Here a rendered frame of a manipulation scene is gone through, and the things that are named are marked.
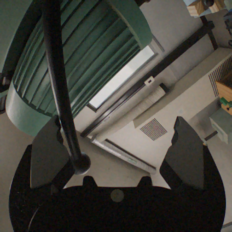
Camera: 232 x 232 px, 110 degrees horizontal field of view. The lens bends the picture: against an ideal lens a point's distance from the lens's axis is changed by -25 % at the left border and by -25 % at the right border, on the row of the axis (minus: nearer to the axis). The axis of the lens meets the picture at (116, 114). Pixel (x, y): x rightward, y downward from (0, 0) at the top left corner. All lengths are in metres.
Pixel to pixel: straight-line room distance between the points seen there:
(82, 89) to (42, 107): 0.08
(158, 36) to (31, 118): 1.54
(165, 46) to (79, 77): 1.52
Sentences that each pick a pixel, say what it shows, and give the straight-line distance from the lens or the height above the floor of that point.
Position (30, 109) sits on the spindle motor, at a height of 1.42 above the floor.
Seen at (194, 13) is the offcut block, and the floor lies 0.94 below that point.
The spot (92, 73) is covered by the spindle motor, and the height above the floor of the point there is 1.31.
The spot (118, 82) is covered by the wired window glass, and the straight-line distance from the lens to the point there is 1.63.
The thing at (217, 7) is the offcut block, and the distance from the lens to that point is 0.46.
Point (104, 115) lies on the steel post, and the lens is 1.71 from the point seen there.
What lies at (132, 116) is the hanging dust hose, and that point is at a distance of 1.63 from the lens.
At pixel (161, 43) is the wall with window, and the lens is 1.61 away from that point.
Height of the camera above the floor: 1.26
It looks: 22 degrees up
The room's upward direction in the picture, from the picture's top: 130 degrees counter-clockwise
